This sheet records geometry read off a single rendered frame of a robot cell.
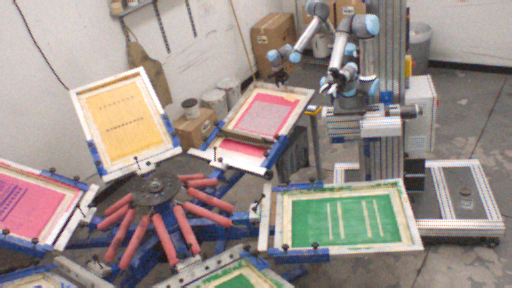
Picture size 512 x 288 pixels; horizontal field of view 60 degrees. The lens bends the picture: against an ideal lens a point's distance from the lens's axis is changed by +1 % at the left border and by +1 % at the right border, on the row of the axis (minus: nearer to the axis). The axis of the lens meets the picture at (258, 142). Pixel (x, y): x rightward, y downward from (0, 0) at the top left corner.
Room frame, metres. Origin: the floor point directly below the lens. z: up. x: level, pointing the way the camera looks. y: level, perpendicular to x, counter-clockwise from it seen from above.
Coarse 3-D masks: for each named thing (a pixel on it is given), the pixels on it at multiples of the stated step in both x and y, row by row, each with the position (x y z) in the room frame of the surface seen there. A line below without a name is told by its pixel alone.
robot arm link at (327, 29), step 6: (312, 0) 3.20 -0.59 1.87; (318, 0) 3.16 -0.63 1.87; (306, 6) 3.22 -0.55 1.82; (312, 6) 3.15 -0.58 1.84; (312, 12) 3.15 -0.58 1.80; (312, 18) 3.21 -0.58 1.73; (324, 24) 3.18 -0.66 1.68; (330, 24) 3.21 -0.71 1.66; (324, 30) 3.20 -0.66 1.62; (330, 30) 3.20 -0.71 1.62; (330, 36) 3.20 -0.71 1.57; (336, 36) 3.21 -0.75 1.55; (330, 42) 3.22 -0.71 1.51; (330, 48) 3.23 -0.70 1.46
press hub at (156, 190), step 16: (160, 176) 2.18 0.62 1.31; (176, 176) 2.15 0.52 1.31; (144, 192) 2.06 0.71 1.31; (160, 192) 2.02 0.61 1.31; (176, 192) 1.99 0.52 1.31; (160, 208) 2.03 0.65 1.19; (176, 224) 2.01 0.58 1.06; (144, 240) 1.98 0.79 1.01; (160, 240) 1.95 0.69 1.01; (160, 256) 1.93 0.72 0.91
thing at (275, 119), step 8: (280, 96) 3.08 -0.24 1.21; (280, 104) 2.99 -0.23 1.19; (288, 104) 2.96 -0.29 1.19; (296, 104) 2.92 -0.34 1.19; (272, 112) 2.93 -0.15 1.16; (280, 112) 2.90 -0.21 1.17; (288, 112) 2.87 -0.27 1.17; (264, 120) 2.88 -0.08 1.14; (272, 120) 2.85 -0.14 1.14; (280, 120) 2.82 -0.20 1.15; (256, 128) 2.82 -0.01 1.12; (264, 128) 2.79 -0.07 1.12; (272, 128) 2.76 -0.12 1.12; (280, 128) 2.74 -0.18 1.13; (272, 136) 2.69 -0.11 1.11; (248, 144) 2.69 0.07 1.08; (248, 152) 2.62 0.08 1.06; (256, 152) 2.59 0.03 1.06
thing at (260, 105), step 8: (256, 96) 3.18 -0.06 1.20; (264, 96) 3.15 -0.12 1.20; (272, 96) 3.11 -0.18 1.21; (256, 104) 3.09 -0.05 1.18; (264, 104) 3.05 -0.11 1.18; (272, 104) 3.02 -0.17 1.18; (248, 112) 3.03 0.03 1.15; (256, 112) 3.00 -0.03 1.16; (264, 112) 2.96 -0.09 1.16; (240, 120) 2.97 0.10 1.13; (248, 120) 2.94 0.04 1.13; (256, 120) 2.91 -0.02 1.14; (232, 128) 2.92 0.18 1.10; (240, 128) 2.89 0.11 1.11; (248, 128) 2.85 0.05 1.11; (224, 144) 2.78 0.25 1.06; (232, 144) 2.75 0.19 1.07; (240, 144) 2.72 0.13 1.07
